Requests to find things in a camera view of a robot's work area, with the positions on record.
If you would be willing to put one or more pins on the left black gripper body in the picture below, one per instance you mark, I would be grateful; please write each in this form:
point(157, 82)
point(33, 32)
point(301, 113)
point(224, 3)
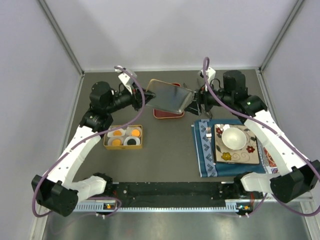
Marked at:
point(136, 101)

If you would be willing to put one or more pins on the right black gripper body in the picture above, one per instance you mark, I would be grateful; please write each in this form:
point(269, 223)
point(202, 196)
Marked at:
point(202, 94)

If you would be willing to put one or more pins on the metal tongs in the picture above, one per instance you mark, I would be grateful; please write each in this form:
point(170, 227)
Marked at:
point(207, 113)

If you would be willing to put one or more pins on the silver tin lid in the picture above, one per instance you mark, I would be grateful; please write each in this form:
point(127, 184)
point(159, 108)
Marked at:
point(188, 100)

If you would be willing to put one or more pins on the orange cookie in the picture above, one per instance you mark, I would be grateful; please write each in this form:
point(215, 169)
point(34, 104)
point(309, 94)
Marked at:
point(116, 142)
point(117, 133)
point(135, 133)

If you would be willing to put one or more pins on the orange cookie top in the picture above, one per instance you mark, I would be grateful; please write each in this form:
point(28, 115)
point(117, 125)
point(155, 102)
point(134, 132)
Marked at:
point(117, 133)

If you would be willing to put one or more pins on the black sandwich cookie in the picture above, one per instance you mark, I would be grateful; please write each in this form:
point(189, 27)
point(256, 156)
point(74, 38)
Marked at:
point(131, 142)

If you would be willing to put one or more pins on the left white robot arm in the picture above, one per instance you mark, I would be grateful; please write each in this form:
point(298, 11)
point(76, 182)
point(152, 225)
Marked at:
point(56, 189)

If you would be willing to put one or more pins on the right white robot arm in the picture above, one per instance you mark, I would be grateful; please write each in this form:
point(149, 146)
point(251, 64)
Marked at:
point(296, 174)

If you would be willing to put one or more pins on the red lacquer tray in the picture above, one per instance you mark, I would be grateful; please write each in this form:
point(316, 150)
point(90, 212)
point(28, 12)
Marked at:
point(167, 114)

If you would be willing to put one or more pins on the silver fork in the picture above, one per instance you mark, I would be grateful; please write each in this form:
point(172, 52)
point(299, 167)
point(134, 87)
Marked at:
point(209, 137)

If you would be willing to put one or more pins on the white paper cup top-right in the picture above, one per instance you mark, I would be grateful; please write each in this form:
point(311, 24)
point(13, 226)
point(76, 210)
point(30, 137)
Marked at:
point(130, 128)

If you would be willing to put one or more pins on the white paper cup top-left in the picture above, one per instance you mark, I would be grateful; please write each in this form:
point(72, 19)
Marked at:
point(110, 134)

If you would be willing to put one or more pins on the gold cookie tin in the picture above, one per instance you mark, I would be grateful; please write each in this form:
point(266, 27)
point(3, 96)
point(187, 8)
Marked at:
point(123, 147)

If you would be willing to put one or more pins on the white paper cup bottom-right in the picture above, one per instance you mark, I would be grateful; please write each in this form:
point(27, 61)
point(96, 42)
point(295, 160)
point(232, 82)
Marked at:
point(132, 137)

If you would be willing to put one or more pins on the white bowl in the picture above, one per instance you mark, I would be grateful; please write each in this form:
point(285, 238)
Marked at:
point(234, 138)

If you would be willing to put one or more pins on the blue patterned cloth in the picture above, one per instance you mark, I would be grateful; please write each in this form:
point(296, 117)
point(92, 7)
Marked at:
point(204, 157)

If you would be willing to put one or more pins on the floral square plate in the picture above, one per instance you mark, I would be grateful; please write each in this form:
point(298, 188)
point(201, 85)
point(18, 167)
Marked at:
point(249, 154)

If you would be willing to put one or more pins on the colourful patterned cloth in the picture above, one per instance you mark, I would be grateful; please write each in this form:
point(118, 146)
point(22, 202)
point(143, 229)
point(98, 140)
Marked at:
point(267, 161)

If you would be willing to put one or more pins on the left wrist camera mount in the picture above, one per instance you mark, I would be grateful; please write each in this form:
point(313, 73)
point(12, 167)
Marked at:
point(127, 80)

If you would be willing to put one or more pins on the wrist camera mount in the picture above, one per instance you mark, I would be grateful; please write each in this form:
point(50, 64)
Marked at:
point(210, 74)
point(127, 80)

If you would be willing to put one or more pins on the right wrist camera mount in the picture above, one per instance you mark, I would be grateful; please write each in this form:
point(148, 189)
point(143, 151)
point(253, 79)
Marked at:
point(210, 74)

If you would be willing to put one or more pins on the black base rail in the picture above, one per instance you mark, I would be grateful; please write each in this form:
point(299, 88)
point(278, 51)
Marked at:
point(175, 194)

